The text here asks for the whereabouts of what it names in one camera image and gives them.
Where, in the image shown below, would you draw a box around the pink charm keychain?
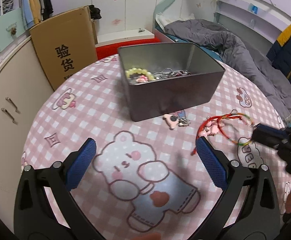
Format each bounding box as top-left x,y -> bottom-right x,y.
163,110 -> 191,131

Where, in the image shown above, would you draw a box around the folded grey clothes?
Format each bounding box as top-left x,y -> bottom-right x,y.
2,0 -> 14,13

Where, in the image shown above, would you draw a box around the grey metal box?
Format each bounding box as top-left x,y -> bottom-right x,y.
117,42 -> 226,122

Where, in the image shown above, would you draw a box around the red string bracelet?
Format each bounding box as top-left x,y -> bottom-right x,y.
191,109 -> 261,156

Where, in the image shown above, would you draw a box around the black cloth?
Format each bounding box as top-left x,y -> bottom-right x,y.
89,4 -> 102,20

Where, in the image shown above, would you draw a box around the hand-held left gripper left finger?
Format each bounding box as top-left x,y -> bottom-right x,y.
14,137 -> 97,240

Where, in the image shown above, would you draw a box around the light blue hoodie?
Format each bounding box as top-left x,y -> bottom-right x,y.
21,0 -> 33,25

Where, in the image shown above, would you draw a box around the white pillow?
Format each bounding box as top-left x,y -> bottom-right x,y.
155,12 -> 186,29

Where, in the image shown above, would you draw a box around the teal drawer unit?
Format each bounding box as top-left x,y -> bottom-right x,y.
0,6 -> 24,53

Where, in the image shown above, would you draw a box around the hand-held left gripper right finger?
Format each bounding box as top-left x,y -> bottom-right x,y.
195,137 -> 281,240

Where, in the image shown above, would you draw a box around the red bench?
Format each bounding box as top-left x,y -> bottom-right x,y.
96,37 -> 161,60

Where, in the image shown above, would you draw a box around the large cardboard box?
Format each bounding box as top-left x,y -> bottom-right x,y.
29,5 -> 98,92

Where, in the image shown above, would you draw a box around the yellow hoodie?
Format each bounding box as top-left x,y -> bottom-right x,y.
27,0 -> 43,23

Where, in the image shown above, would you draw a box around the pink checked tablecloth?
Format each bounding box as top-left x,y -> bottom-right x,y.
21,54 -> 291,240

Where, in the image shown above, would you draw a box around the white board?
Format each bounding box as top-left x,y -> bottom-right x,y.
97,27 -> 154,44

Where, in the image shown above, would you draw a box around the beige cabinet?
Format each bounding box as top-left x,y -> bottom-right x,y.
0,35 -> 55,193

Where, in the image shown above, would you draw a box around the pale yellow bead bracelet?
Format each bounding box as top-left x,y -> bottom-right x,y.
125,67 -> 153,81

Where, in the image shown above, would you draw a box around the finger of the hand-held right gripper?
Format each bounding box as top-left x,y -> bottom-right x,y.
257,124 -> 291,140
252,131 -> 289,153

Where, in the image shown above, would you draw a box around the yellow navy jacket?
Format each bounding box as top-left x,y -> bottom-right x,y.
266,23 -> 291,108

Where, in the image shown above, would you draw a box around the white wardrobe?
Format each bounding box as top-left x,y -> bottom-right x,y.
49,0 -> 176,38

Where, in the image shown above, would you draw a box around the grey duvet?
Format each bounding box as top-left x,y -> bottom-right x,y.
164,19 -> 291,120

